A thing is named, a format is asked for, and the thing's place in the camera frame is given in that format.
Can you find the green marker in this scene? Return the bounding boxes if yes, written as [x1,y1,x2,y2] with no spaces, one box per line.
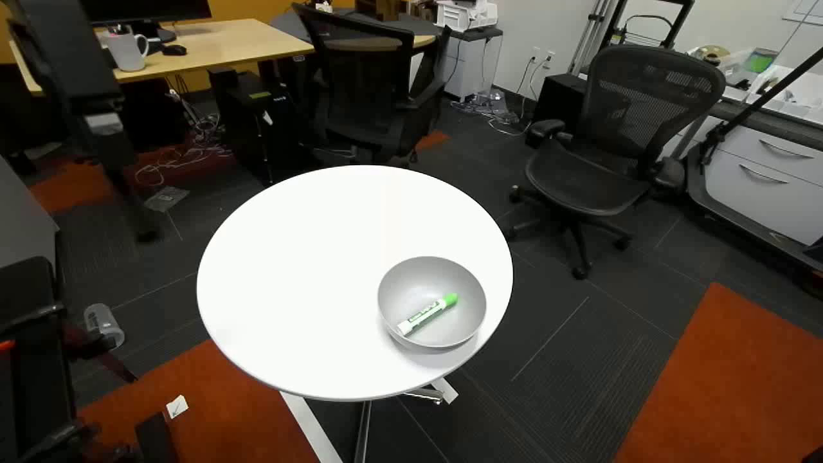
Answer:
[396,290,463,336]

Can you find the grey bowl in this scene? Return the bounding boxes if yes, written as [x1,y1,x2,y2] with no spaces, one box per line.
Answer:
[374,255,489,353]

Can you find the black padded office chair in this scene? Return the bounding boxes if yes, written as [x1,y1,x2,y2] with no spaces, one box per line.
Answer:
[292,3,453,167]

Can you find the black mesh office chair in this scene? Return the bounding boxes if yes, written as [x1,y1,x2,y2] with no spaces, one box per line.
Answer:
[504,44,731,282]

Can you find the small black box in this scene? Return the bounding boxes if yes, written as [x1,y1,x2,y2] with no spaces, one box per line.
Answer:
[533,73,590,134]

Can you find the white table base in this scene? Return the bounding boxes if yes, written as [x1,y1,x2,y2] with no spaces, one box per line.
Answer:
[279,376,461,463]

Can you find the white printer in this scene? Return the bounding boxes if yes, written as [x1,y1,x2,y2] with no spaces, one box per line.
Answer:
[434,0,500,37]

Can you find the grey floor plate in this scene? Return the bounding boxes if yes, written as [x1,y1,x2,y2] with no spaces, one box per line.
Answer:
[142,186,192,217]

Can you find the wooden desk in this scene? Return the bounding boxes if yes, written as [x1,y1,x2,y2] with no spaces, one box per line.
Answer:
[8,16,317,97]

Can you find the small white tag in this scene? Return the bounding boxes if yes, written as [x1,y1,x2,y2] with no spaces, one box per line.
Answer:
[162,394,192,421]

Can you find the black metal stand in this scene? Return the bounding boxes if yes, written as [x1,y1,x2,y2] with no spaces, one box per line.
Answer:
[589,0,699,56]

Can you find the grey cylinder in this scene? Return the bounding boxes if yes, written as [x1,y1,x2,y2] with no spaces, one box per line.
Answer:
[81,300,129,350]

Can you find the white pitcher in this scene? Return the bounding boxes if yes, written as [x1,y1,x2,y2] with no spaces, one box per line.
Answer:
[103,28,155,74]

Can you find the white drawer cabinet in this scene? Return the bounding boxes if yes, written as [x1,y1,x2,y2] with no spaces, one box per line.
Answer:
[702,120,823,253]

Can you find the black slanted pole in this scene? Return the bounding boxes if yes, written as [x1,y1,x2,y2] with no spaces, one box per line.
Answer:
[697,46,823,167]

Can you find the green and white box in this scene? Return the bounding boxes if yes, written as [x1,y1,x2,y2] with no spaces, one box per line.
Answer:
[741,46,778,78]

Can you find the large black object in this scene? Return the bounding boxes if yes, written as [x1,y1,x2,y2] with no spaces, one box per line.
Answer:
[5,0,126,143]

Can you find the black side furniture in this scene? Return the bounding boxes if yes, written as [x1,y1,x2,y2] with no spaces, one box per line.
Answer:
[0,158,88,463]

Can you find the white pedestal cabinet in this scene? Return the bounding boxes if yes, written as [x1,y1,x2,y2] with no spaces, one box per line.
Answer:
[441,30,504,102]

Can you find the white wall outlet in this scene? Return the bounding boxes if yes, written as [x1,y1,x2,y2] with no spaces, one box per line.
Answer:
[526,46,557,73]

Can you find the tangled floor cables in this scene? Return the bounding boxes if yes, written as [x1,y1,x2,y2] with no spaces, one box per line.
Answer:
[126,136,237,194]

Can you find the black floor frame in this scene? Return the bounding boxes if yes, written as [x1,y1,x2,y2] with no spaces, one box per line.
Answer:
[682,149,823,278]

